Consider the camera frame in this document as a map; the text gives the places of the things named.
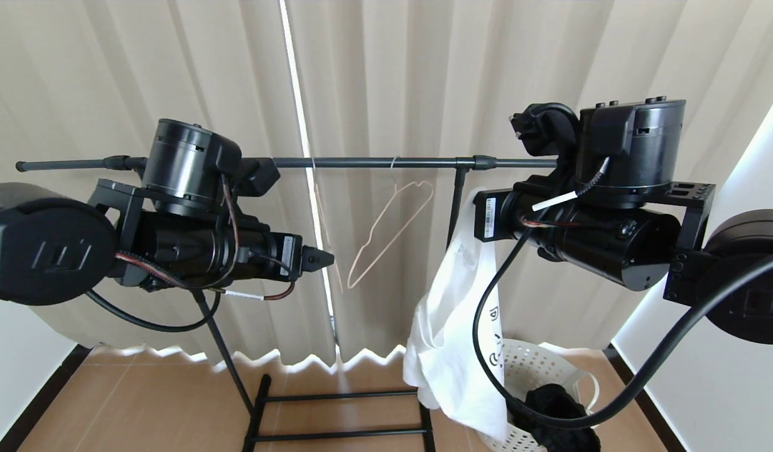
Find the black clothes rack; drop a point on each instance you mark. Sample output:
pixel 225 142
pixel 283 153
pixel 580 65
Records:
pixel 361 162

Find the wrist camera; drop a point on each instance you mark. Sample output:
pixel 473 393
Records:
pixel 260 176
pixel 543 129

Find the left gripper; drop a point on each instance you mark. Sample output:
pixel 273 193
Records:
pixel 191 251

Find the white laundry basket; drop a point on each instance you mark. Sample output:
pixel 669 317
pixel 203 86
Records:
pixel 530 364

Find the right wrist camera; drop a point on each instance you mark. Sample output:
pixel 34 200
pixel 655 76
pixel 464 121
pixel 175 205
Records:
pixel 543 129

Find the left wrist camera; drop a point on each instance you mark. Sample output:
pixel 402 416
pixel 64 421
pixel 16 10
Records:
pixel 260 176

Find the black garment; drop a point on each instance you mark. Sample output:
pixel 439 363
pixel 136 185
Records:
pixel 549 408

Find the beige curtain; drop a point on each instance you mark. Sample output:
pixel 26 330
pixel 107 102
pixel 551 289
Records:
pixel 424 75

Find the pink clothes hanger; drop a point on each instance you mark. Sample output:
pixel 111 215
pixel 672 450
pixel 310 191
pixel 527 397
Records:
pixel 315 188
pixel 350 282

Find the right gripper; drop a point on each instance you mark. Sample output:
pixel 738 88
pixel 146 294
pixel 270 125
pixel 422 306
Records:
pixel 600 242

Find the white printed garment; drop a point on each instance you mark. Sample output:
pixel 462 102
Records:
pixel 455 326

